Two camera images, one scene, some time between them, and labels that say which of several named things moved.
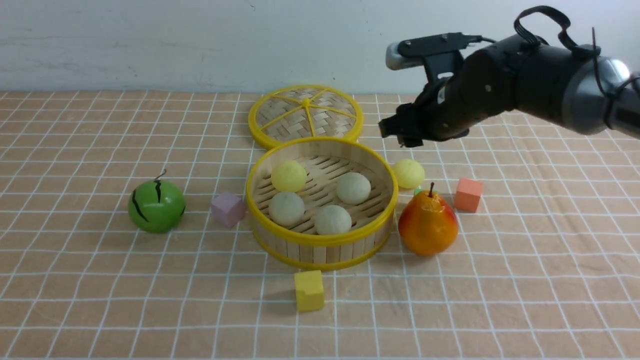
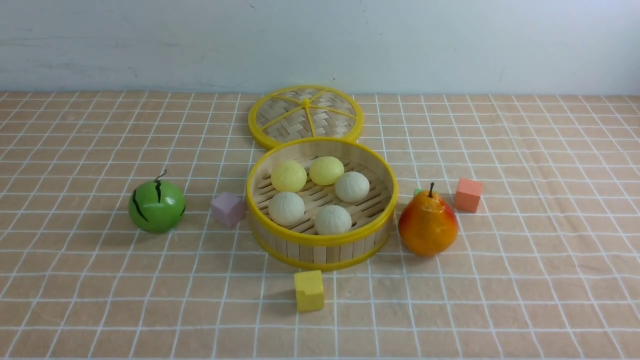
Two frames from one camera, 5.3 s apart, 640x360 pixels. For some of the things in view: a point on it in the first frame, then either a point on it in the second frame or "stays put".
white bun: [353, 188] stays put
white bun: [286, 209] stays put
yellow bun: [288, 176] stays put
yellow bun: [409, 173] → [326, 170]
